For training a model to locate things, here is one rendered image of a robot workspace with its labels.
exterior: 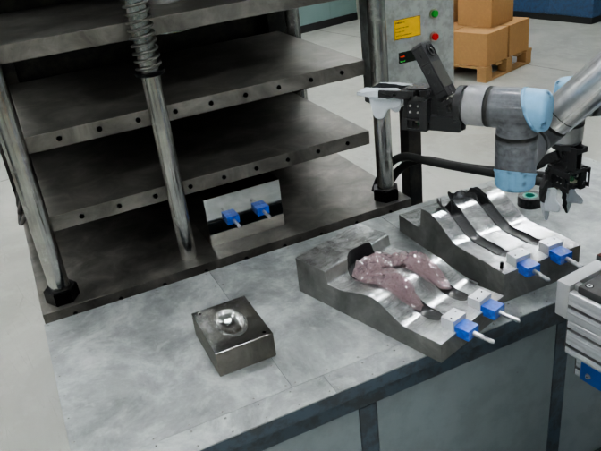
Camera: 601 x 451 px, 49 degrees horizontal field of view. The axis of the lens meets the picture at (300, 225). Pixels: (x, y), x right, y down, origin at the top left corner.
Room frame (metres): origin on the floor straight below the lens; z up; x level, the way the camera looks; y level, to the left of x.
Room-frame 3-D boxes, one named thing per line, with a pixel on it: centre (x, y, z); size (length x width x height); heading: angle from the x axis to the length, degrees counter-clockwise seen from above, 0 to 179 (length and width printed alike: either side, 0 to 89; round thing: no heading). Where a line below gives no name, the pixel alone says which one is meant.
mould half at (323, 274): (1.51, -0.23, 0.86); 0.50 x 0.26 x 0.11; 39
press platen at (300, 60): (2.36, 0.37, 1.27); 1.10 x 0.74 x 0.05; 112
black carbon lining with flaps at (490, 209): (1.70, -0.53, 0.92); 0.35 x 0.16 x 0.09; 22
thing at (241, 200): (2.26, 0.27, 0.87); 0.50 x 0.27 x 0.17; 22
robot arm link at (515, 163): (1.15, -0.42, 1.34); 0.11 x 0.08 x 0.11; 144
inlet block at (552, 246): (1.49, -0.68, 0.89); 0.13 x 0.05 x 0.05; 22
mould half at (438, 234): (1.72, -0.53, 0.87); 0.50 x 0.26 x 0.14; 22
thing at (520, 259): (1.44, -0.58, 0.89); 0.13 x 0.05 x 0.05; 22
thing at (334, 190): (2.31, 0.35, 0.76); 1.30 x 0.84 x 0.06; 112
